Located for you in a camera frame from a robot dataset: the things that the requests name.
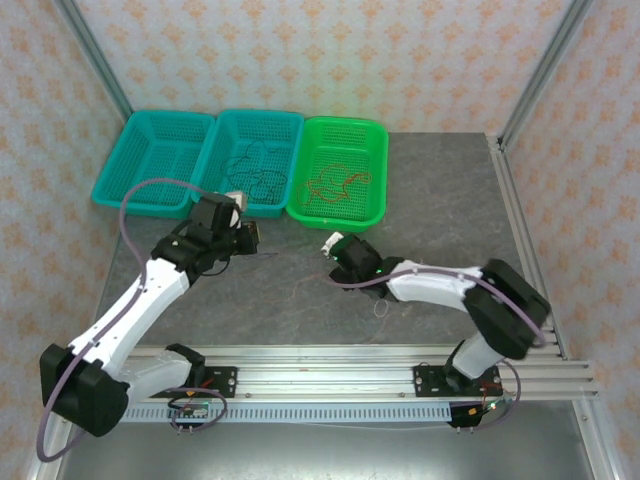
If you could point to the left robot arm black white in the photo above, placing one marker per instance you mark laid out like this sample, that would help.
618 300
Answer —
130 315

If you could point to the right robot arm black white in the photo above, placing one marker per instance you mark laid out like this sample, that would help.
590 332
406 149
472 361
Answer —
430 285

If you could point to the teal plastic basket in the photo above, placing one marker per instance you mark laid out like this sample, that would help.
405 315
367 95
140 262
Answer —
255 130
150 160

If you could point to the green plastic basket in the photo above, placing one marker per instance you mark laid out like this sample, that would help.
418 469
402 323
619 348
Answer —
340 145

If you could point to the small controller board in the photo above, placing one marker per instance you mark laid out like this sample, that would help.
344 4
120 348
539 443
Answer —
192 410
487 407

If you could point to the grey metal lower shelf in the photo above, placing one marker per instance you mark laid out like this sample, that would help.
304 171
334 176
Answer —
325 450

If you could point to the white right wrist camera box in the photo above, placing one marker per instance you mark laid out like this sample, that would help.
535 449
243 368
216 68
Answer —
334 242

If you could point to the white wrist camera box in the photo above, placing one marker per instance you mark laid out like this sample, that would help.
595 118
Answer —
334 242
239 199

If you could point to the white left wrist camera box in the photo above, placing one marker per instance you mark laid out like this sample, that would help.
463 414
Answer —
239 199

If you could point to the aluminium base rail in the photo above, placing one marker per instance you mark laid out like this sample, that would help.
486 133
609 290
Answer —
325 370

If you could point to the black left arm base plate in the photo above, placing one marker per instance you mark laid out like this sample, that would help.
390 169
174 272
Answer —
225 382

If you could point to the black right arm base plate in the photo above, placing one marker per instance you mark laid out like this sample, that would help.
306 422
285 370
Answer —
430 382

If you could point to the aluminium side rail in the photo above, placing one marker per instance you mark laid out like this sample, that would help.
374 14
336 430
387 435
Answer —
520 225

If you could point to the aluminium frame post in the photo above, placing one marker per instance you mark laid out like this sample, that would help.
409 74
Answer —
95 60
545 70

